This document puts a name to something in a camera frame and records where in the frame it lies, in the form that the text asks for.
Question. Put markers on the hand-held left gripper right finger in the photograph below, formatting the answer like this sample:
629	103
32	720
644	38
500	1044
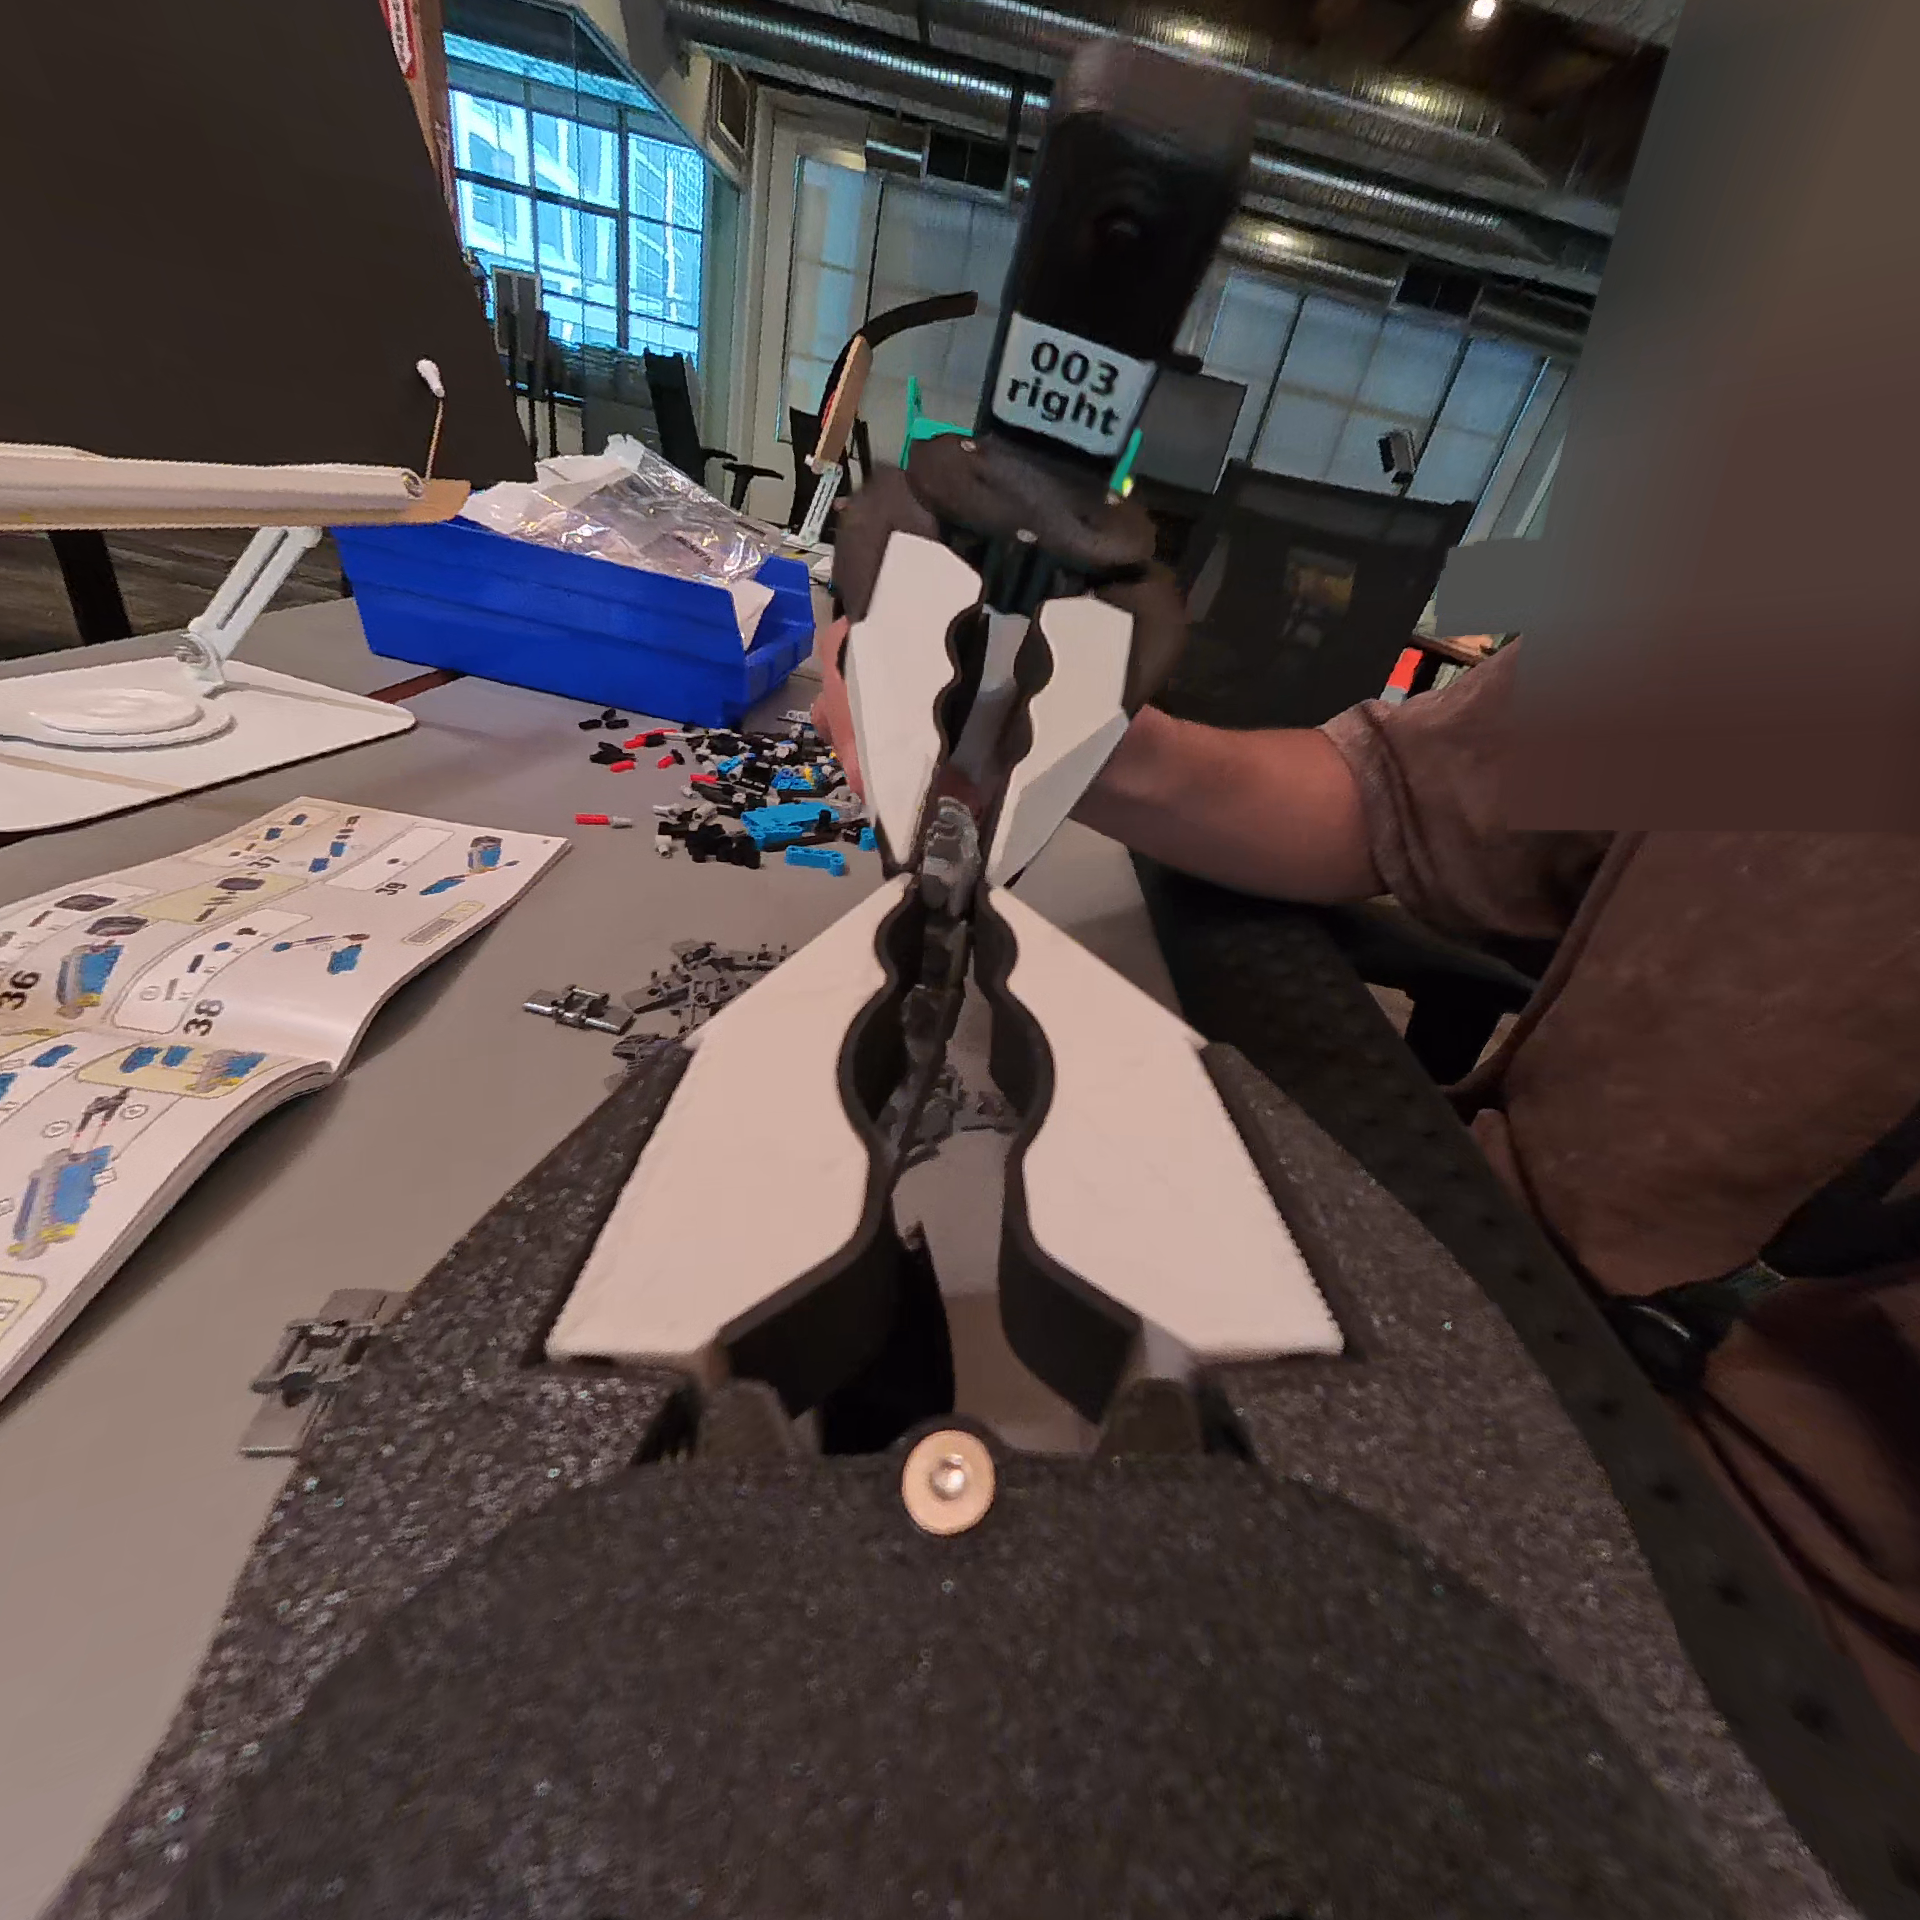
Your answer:
1171	1201

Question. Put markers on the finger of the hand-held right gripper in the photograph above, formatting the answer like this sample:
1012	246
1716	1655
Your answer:
898	675
1088	692

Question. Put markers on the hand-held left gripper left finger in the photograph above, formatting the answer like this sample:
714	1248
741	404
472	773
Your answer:
722	1201

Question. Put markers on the pile of grey track links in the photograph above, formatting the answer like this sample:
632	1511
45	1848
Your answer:
706	975

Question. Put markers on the single grey track link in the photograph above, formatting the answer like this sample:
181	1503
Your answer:
324	1358

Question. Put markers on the grey desk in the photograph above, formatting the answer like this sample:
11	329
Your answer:
375	1172

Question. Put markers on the person's right hand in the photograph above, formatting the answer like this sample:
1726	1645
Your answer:
838	715

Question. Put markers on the pile of small coloured bricks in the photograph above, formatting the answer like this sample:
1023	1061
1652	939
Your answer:
781	819

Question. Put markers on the black perforated chair armrest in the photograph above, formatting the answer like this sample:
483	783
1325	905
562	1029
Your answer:
1319	1021

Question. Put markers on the teal bin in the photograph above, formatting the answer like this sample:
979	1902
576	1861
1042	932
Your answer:
917	435

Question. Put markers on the wooden board stand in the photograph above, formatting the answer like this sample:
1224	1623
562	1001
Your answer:
850	389

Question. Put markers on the clear plastic bags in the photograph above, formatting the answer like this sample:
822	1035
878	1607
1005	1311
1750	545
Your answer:
645	517

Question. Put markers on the orange traffic cone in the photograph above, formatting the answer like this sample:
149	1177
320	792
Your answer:
1402	675

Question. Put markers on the black office chair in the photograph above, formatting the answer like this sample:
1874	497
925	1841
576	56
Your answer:
676	413

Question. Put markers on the blue storage bin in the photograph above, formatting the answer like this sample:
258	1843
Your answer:
525	629

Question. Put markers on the instruction booklet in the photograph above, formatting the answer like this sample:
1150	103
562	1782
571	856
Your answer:
224	961

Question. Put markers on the white book stand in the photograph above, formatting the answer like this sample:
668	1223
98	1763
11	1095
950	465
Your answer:
224	750

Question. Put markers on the black partition panel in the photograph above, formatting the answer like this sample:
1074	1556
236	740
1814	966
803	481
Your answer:
224	195

